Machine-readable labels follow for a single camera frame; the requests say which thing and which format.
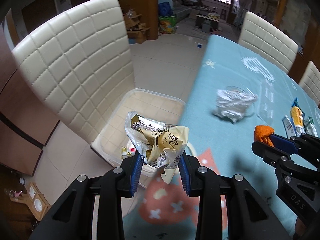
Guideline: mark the white green carton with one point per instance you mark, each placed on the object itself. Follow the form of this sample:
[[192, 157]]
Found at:
[[310, 126]]

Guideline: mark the colourful printed bag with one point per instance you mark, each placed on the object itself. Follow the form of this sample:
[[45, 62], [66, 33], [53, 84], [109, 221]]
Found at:
[[167, 25]]

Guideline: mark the grey sofa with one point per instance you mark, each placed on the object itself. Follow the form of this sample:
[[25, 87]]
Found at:
[[182, 10]]

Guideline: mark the low coffee table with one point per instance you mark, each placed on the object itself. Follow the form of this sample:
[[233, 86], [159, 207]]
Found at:
[[207, 17]]

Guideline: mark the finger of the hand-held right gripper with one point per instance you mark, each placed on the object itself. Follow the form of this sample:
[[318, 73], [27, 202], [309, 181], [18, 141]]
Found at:
[[268, 152], [283, 141]]

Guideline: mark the large cream quilted chair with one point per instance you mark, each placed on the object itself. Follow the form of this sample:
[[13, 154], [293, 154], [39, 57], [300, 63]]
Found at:
[[75, 55]]

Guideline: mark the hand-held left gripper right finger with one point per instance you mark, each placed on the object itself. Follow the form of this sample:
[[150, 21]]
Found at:
[[184, 177]]

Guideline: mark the silver foil wrapper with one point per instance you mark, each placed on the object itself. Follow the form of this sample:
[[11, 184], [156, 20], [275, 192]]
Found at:
[[231, 103]]

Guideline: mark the yellow snack packet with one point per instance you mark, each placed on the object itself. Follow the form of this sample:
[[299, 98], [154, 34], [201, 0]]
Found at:
[[296, 115]]

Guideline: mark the clear plastic bin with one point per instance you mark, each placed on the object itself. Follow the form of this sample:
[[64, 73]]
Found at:
[[140, 110]]

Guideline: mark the blue tape roll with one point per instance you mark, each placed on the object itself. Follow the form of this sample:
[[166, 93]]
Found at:
[[199, 45]]

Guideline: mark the wooden partition cabinet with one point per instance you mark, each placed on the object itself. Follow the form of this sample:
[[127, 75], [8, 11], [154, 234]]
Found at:
[[147, 12]]

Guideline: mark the red checkered wrapper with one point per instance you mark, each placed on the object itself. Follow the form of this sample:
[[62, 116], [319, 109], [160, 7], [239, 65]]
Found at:
[[128, 152]]

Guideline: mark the gold cream snack wrapper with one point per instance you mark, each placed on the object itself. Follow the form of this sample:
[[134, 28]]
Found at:
[[160, 142]]

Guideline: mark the orange wrapper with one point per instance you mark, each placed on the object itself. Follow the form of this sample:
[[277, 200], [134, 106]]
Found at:
[[262, 132]]

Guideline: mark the white blue packet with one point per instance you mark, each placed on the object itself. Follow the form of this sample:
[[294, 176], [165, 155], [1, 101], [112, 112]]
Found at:
[[288, 126]]

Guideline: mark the blue bag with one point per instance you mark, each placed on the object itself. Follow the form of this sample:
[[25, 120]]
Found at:
[[165, 8]]

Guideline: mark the grey stool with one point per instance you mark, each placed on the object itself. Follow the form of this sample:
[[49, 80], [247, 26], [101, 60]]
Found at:
[[206, 25]]

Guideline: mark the small white round container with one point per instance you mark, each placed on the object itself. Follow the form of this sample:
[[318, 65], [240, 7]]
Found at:
[[22, 181]]

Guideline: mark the blue printed tablecloth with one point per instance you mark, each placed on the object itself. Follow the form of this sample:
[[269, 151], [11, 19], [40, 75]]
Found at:
[[225, 80]]

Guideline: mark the brown wooden cabinet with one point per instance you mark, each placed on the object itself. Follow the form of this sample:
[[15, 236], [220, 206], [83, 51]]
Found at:
[[17, 120]]

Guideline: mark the light wooden box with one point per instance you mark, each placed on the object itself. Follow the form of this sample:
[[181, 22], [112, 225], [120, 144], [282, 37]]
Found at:
[[37, 202]]

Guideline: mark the pile of cardboard boxes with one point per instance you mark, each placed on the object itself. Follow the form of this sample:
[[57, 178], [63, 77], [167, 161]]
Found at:
[[136, 28]]

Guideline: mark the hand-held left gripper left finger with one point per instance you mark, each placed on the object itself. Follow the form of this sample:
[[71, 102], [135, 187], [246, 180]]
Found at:
[[133, 177]]

